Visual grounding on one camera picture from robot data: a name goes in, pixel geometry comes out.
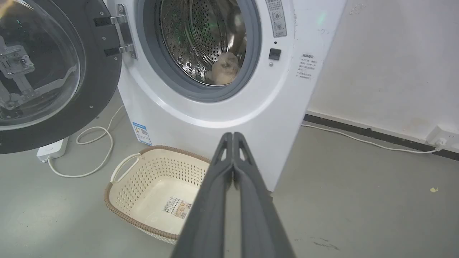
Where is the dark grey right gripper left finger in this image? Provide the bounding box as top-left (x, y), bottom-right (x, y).
top-left (171, 132), bottom-right (234, 258)

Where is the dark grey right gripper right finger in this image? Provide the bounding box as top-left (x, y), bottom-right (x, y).
top-left (233, 132), bottom-right (297, 258)

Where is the white front-load washing machine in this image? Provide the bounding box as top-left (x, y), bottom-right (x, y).
top-left (103, 0), bottom-right (347, 192)

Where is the black round washing machine door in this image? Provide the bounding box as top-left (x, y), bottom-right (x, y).
top-left (0, 0), bottom-right (137, 154)

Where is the cream perforated laundry basket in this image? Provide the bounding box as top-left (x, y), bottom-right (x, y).
top-left (104, 145), bottom-right (212, 245)

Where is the beige plush toy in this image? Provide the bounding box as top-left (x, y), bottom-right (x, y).
top-left (205, 52), bottom-right (241, 86)

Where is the white power strip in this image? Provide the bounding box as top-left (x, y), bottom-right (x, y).
top-left (37, 137), bottom-right (69, 163)

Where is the white power strip cable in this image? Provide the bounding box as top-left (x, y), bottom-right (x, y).
top-left (47, 105), bottom-right (125, 178)

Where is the white wall socket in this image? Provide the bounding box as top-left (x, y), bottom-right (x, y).
top-left (425, 125), bottom-right (459, 151)

